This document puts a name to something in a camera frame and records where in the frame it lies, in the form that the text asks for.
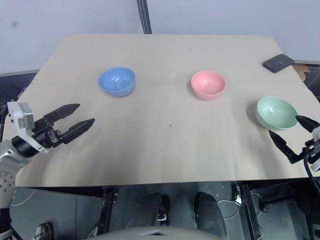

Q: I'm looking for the dark vertical pole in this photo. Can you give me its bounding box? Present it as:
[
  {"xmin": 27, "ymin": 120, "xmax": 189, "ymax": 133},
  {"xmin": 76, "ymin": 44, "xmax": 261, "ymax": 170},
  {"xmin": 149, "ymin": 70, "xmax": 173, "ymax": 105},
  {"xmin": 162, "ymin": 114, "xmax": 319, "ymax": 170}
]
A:
[{"xmin": 136, "ymin": 0, "xmax": 153, "ymax": 35}]

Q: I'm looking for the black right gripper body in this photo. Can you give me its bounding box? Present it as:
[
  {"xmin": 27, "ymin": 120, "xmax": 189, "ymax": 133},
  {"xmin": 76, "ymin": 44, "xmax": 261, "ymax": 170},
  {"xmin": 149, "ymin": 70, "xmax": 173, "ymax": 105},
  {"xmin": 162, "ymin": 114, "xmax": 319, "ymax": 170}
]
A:
[{"xmin": 289, "ymin": 139, "xmax": 320, "ymax": 165}]

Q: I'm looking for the green bowl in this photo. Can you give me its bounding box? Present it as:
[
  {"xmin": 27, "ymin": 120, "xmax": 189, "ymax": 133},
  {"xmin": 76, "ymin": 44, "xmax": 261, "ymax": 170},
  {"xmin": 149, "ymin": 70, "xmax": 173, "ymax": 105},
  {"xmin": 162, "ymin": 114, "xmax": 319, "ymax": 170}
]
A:
[{"xmin": 255, "ymin": 96, "xmax": 299, "ymax": 131}]

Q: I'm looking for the pink bowl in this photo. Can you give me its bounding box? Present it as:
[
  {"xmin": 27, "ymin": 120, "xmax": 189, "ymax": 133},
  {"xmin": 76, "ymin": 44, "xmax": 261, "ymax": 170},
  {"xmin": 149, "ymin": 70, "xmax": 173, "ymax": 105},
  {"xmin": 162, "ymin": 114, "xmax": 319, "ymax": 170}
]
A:
[{"xmin": 190, "ymin": 70, "xmax": 227, "ymax": 101}]

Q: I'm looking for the black table leg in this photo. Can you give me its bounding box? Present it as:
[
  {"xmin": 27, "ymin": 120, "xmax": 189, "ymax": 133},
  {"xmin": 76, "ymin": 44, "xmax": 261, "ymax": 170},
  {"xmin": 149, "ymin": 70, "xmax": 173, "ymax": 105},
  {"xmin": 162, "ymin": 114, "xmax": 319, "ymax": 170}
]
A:
[
  {"xmin": 238, "ymin": 181, "xmax": 261, "ymax": 240},
  {"xmin": 96, "ymin": 186, "xmax": 120, "ymax": 236}
]

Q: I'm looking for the white thin cable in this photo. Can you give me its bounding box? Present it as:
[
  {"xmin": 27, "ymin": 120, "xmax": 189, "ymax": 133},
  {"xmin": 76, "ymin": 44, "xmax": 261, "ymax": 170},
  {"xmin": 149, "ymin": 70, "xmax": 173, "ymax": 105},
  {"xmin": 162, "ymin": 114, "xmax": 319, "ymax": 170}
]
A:
[
  {"xmin": 11, "ymin": 187, "xmax": 37, "ymax": 206},
  {"xmin": 216, "ymin": 184, "xmax": 266, "ymax": 240}
]

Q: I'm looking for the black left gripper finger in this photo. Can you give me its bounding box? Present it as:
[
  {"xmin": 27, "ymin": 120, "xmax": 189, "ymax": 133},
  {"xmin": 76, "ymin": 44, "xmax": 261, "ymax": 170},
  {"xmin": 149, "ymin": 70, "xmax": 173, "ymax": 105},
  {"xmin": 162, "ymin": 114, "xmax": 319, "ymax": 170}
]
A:
[
  {"xmin": 61, "ymin": 117, "xmax": 96, "ymax": 145},
  {"xmin": 43, "ymin": 103, "xmax": 81, "ymax": 126}
]

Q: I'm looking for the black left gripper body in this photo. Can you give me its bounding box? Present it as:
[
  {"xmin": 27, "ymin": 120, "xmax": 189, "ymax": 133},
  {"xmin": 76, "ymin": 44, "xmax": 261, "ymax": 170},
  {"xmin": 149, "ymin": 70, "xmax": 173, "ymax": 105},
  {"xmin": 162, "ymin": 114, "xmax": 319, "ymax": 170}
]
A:
[{"xmin": 31, "ymin": 115, "xmax": 67, "ymax": 149}]

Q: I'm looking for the grey robot torso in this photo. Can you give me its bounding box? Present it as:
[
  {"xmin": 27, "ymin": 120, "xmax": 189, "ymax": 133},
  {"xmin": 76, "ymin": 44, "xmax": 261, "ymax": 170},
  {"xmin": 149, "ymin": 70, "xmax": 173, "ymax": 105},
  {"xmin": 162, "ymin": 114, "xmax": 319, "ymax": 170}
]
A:
[{"xmin": 93, "ymin": 226, "xmax": 208, "ymax": 240}]

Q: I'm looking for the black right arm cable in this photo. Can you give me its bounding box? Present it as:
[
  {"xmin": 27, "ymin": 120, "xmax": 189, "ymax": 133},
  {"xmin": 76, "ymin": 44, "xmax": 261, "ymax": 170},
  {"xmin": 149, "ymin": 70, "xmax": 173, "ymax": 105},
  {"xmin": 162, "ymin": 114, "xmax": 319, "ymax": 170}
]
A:
[{"xmin": 302, "ymin": 148, "xmax": 320, "ymax": 198}]

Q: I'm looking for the blue bowl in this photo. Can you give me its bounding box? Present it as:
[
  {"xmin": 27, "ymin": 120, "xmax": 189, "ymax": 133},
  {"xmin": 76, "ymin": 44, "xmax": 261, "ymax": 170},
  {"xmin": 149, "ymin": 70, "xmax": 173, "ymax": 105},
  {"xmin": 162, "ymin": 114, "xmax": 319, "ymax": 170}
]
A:
[{"xmin": 98, "ymin": 66, "xmax": 137, "ymax": 98}]

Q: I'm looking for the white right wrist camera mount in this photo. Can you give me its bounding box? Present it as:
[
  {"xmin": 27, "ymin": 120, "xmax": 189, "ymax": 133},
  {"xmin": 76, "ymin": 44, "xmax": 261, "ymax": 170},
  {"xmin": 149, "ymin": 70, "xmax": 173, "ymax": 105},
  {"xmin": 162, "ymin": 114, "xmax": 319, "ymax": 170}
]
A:
[{"xmin": 309, "ymin": 125, "xmax": 320, "ymax": 172}]

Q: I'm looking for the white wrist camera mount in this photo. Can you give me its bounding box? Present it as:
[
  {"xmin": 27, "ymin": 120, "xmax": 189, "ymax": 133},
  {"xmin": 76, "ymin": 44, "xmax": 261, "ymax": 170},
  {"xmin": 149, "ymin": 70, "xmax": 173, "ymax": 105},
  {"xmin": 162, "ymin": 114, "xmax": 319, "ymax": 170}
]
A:
[
  {"xmin": 6, "ymin": 100, "xmax": 50, "ymax": 154},
  {"xmin": 309, "ymin": 125, "xmax": 320, "ymax": 172}
]

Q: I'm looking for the dark rounded robot foot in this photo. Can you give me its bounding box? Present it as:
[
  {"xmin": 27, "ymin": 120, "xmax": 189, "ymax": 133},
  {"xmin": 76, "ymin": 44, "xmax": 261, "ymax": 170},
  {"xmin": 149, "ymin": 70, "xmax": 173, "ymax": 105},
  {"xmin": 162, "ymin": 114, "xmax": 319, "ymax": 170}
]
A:
[
  {"xmin": 194, "ymin": 191, "xmax": 227, "ymax": 240},
  {"xmin": 146, "ymin": 191, "xmax": 171, "ymax": 224}
]

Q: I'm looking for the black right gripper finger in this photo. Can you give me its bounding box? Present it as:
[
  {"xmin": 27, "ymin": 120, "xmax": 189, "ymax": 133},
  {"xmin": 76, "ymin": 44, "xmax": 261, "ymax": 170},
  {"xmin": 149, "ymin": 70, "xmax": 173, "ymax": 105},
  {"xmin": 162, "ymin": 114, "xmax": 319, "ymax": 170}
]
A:
[
  {"xmin": 295, "ymin": 114, "xmax": 319, "ymax": 134},
  {"xmin": 268, "ymin": 129, "xmax": 297, "ymax": 165}
]

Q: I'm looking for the black flat rectangular device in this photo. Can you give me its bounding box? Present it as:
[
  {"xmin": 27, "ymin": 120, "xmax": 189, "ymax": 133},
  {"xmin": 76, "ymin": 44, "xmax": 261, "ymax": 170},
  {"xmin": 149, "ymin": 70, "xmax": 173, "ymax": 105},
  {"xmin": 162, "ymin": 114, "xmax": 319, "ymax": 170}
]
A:
[{"xmin": 262, "ymin": 53, "xmax": 295, "ymax": 74}]

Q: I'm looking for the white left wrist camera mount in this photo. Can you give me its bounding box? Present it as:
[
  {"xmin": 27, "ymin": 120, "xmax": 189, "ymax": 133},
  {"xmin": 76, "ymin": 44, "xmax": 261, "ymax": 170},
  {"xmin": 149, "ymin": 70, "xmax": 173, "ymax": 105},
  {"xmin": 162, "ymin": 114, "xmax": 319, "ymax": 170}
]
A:
[{"xmin": 6, "ymin": 100, "xmax": 50, "ymax": 154}]

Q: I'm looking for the brown cardboard piece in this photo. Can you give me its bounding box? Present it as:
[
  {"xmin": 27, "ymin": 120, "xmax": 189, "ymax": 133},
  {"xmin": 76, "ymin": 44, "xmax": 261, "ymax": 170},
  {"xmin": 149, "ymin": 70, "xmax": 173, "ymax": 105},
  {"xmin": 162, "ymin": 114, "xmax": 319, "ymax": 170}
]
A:
[{"xmin": 292, "ymin": 62, "xmax": 311, "ymax": 82}]

